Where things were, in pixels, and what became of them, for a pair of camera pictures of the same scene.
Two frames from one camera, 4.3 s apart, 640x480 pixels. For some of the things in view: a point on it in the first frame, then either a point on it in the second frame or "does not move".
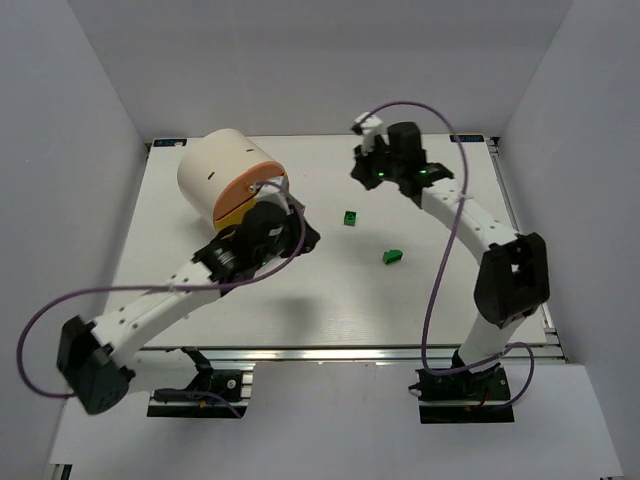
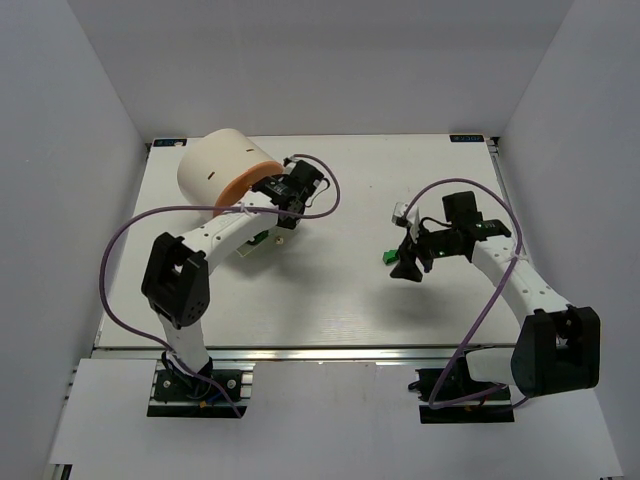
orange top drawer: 236,189 does not move
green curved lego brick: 392,256 does not move
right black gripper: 367,173 -> 417,248
